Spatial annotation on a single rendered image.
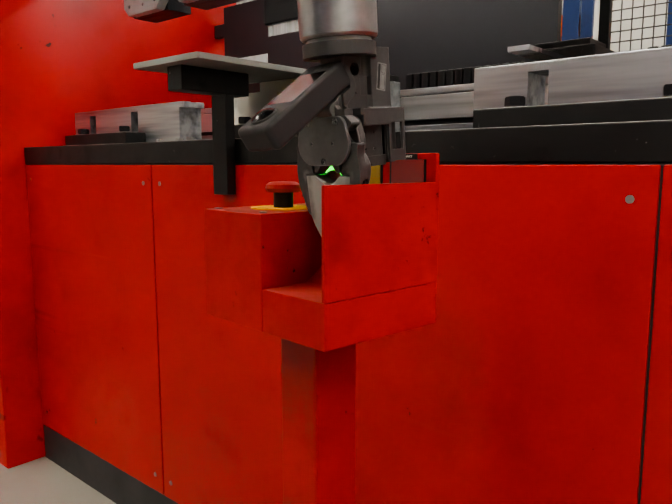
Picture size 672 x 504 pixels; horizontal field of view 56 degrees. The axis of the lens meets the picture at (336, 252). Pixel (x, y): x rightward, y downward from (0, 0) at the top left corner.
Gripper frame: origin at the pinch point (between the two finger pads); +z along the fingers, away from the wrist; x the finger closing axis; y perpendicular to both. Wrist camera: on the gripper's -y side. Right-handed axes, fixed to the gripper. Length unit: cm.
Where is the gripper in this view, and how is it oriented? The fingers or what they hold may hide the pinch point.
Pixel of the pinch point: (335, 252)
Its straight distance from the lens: 63.3
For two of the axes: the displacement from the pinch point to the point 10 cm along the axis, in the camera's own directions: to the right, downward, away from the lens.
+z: 0.6, 9.8, 1.9
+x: -6.8, -1.0, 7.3
